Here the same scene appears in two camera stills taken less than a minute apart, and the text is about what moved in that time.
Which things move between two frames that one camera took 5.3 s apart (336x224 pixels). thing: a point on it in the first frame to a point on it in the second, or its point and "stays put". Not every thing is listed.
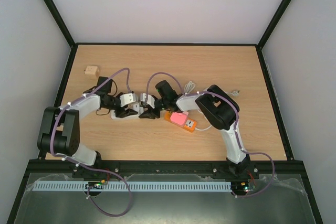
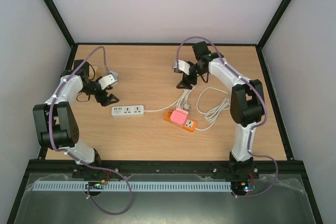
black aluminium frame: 261,168 stays put
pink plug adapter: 179,118 stays put
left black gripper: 128,112 to 106,102
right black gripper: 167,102 to 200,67
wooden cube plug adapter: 92,72 stays put
